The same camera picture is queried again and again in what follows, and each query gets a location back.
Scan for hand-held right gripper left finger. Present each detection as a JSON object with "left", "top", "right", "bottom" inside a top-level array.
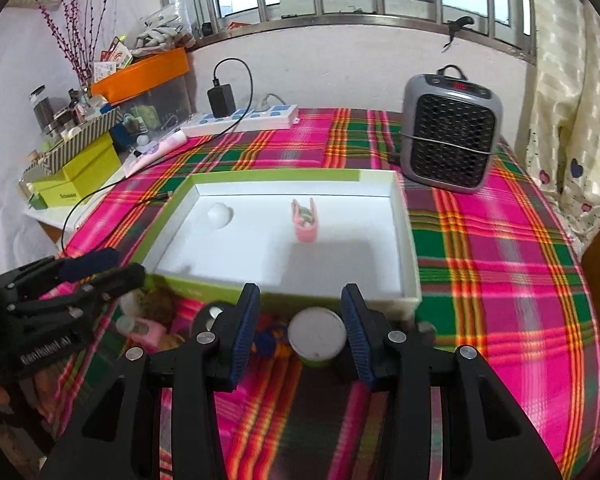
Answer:
[{"left": 39, "top": 282, "right": 262, "bottom": 480}]

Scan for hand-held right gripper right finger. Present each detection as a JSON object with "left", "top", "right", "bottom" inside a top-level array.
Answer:
[{"left": 341, "top": 282, "right": 563, "bottom": 480}]

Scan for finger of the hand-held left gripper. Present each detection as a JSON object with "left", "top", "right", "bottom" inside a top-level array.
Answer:
[
  {"left": 9, "top": 262, "right": 147, "bottom": 332},
  {"left": 0, "top": 247, "right": 122, "bottom": 302}
]

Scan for blue orange crochet ornament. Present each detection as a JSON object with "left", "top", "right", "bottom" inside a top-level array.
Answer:
[{"left": 252, "top": 322, "right": 288, "bottom": 358}]

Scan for white green round holder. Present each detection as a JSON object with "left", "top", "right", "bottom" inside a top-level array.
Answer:
[{"left": 287, "top": 307, "right": 348, "bottom": 368}]

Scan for pink clip with round pad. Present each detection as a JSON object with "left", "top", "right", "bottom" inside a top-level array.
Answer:
[{"left": 117, "top": 316, "right": 167, "bottom": 352}]

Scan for green white cardboard box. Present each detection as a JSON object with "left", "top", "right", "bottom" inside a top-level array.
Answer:
[{"left": 130, "top": 169, "right": 423, "bottom": 318}]

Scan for black disc with metal buttons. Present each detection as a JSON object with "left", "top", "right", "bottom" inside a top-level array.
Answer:
[{"left": 192, "top": 301, "right": 237, "bottom": 333}]

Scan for yellow-green cardboard box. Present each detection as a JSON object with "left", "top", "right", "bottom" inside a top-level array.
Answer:
[{"left": 30, "top": 132, "right": 126, "bottom": 208}]

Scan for striped cardboard box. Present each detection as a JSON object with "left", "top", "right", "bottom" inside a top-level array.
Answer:
[{"left": 22, "top": 107, "right": 123, "bottom": 183}]

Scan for dark blue small box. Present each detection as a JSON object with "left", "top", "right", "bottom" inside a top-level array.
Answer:
[{"left": 112, "top": 117, "right": 148, "bottom": 151}]

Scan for pink white cream tube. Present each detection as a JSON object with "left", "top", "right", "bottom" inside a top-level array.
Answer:
[{"left": 125, "top": 130, "right": 188, "bottom": 171}]

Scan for pink green plaid tablecloth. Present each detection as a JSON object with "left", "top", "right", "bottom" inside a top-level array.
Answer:
[{"left": 35, "top": 105, "right": 600, "bottom": 480}]

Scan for glass jar black lid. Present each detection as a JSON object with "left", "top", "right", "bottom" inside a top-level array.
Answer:
[{"left": 29, "top": 85, "right": 56, "bottom": 133}]

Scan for red twig branches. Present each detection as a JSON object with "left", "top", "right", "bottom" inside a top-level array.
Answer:
[{"left": 37, "top": 0, "right": 123, "bottom": 91}]

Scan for clear storage bin orange lid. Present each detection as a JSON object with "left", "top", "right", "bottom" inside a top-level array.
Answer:
[{"left": 90, "top": 47, "right": 193, "bottom": 126}]

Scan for colourful card packets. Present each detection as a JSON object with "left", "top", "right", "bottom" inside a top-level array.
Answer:
[{"left": 92, "top": 35, "right": 133, "bottom": 83}]

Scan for white blue power strip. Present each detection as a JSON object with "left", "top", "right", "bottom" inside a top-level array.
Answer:
[{"left": 180, "top": 104, "right": 300, "bottom": 138}]

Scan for black power adapter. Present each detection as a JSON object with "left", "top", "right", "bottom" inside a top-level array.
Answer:
[{"left": 207, "top": 77, "right": 236, "bottom": 116}]

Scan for grey space heater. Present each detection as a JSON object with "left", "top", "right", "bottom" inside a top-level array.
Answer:
[{"left": 399, "top": 64, "right": 505, "bottom": 195}]

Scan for bag of white gloves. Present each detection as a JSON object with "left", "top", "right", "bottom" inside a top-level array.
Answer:
[{"left": 130, "top": 0, "right": 197, "bottom": 56}]

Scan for cream heart print curtain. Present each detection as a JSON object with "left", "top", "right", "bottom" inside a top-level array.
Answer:
[{"left": 525, "top": 0, "right": 600, "bottom": 281}]

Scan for metal window grille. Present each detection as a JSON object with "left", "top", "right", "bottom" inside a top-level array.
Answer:
[{"left": 155, "top": 0, "right": 538, "bottom": 63}]

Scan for black hook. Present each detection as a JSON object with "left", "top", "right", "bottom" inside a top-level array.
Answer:
[{"left": 442, "top": 15, "right": 476, "bottom": 51}]

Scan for black cable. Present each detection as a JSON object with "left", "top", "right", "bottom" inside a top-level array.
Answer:
[{"left": 60, "top": 57, "right": 255, "bottom": 253}]

